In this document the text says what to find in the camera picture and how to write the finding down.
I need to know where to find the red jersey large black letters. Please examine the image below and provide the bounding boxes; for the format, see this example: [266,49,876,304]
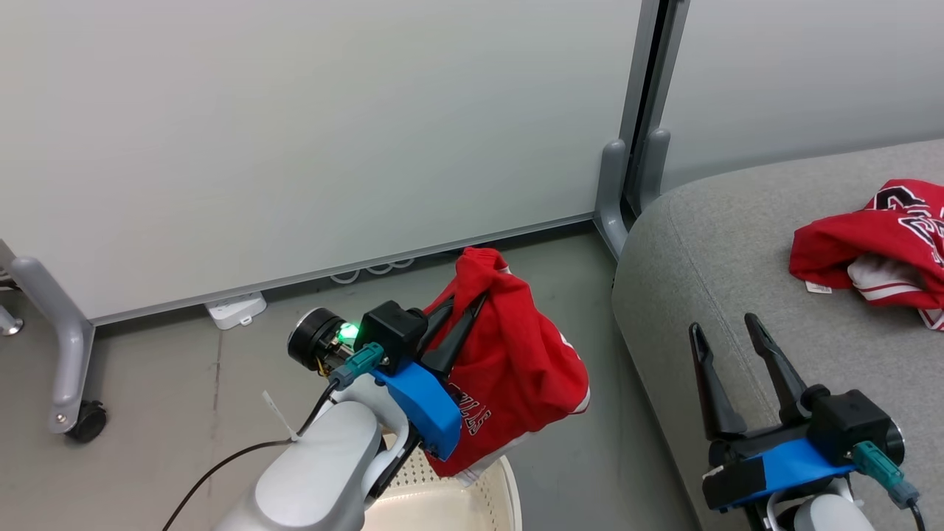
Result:
[789,178,944,331]

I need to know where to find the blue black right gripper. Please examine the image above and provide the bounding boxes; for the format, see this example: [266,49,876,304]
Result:
[689,313,857,514]

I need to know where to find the black caster wheel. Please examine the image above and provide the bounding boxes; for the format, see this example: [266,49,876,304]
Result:
[65,400,108,444]

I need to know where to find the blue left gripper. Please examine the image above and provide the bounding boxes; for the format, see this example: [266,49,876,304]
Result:
[372,295,488,462]

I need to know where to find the grey partition leg with caster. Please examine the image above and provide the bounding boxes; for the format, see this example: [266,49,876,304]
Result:
[11,256,97,434]

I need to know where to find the grey fabric sofa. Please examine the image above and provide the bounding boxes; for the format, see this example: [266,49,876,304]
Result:
[612,140,944,531]

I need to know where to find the white zip tie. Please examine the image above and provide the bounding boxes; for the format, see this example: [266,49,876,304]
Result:
[262,391,301,443]

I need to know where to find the teal camera connector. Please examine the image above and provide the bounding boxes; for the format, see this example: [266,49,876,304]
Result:
[852,441,920,510]
[328,343,386,389]

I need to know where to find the white power strip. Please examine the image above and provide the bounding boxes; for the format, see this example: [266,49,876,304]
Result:
[205,292,268,330]

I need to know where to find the teal right camera connector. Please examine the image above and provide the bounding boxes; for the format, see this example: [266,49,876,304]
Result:
[852,441,920,510]

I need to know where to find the white coiled cable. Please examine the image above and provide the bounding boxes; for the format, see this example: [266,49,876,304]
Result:
[330,257,416,285]

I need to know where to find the red jersey with white stripes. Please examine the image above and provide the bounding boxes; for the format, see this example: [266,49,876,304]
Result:
[422,247,591,487]

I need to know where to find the narrow white partition panel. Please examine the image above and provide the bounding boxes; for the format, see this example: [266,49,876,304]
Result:
[659,0,944,194]

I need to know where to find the large white partition panel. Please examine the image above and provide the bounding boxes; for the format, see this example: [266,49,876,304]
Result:
[0,0,662,325]

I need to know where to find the teal left camera connector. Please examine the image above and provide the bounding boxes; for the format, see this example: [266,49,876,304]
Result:
[328,343,386,389]

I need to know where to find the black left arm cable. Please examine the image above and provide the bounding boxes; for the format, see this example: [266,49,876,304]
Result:
[162,380,340,531]

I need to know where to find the white plastic laundry basket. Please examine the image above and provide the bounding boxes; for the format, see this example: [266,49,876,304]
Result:
[365,435,523,531]

